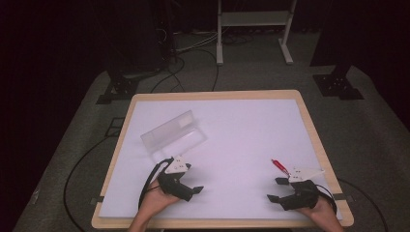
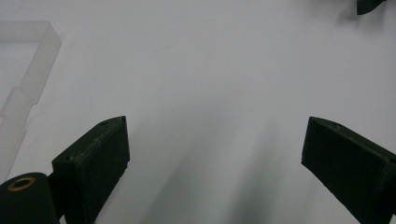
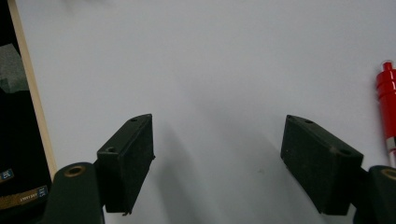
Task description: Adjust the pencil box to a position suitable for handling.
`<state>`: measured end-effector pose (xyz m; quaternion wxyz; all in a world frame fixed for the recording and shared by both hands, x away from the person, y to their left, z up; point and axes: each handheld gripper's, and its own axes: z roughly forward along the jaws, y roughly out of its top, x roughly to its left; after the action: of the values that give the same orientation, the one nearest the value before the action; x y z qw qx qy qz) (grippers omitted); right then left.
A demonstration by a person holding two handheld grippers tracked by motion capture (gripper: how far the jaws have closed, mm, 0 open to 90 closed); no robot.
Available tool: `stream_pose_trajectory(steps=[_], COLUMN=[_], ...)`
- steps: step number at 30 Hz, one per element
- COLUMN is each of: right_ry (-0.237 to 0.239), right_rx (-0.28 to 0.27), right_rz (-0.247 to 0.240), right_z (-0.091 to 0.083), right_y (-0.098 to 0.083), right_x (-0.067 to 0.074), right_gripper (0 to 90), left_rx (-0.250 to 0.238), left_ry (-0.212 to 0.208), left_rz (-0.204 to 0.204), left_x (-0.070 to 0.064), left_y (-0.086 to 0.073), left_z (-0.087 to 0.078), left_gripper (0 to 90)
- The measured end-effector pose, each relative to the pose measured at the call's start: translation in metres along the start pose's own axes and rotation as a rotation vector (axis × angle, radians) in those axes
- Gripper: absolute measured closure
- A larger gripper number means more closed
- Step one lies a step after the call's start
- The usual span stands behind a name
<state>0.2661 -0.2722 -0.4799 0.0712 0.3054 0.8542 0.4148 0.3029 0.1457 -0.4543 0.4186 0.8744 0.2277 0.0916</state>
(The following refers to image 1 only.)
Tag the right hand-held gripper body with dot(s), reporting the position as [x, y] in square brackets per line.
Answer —
[301, 195]

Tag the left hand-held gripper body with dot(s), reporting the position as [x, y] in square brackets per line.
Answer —
[172, 183]

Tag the person's left hand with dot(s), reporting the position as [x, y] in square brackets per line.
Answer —
[154, 199]

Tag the person's right hand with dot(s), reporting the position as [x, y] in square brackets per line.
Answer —
[324, 212]

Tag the red pen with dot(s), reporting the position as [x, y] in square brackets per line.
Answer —
[279, 167]

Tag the clear plastic box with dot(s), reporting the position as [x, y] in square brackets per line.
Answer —
[174, 132]

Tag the black tape strip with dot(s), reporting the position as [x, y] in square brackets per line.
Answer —
[340, 196]
[96, 200]

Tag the white table mat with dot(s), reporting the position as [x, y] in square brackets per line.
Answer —
[238, 135]

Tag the wooden table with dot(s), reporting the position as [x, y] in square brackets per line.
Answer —
[212, 95]

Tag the black stand base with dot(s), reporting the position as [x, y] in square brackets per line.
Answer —
[338, 85]
[117, 90]

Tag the black square floor frame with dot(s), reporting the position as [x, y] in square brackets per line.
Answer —
[115, 127]

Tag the white metal stand frame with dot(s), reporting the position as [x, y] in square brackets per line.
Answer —
[254, 18]

